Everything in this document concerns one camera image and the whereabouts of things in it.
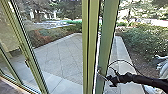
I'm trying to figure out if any green shrub bed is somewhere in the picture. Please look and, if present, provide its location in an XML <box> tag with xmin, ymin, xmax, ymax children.
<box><xmin>26</xmin><ymin>22</ymin><xmax>83</xmax><ymax>48</ymax></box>
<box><xmin>119</xmin><ymin>23</ymin><xmax>168</xmax><ymax>61</ymax></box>

